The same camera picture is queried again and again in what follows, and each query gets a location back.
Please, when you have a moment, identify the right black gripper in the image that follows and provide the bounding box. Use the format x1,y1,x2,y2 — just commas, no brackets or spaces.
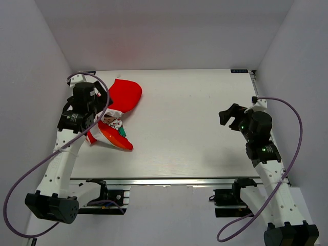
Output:
219,104,254,142

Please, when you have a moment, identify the red white rainbow kids jacket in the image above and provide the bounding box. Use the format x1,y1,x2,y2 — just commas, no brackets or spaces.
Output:
86,78,142,151

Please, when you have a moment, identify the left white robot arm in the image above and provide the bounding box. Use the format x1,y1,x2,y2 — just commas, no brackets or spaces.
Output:
25,81,109,224

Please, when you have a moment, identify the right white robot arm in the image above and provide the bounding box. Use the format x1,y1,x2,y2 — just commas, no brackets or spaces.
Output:
219,102,319,245

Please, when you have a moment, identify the right blue corner label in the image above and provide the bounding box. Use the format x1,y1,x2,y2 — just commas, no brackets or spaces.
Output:
230,69,249,74

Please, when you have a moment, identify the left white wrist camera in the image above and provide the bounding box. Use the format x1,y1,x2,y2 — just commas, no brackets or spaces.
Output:
67,74,86,89

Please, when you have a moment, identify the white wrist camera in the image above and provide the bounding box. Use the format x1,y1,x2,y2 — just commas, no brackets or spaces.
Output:
245,96,268,113
67,74,86,89

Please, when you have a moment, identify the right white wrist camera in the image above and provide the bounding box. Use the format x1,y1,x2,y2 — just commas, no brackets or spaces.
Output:
245,96,268,113

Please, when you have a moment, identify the aluminium table front rail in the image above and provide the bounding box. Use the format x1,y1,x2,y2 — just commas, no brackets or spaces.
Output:
69,176,264,187

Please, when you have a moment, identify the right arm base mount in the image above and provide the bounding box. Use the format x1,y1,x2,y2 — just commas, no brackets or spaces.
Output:
208,177,262,218

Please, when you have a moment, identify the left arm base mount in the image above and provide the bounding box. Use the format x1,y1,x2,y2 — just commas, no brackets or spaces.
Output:
71,179,130,215

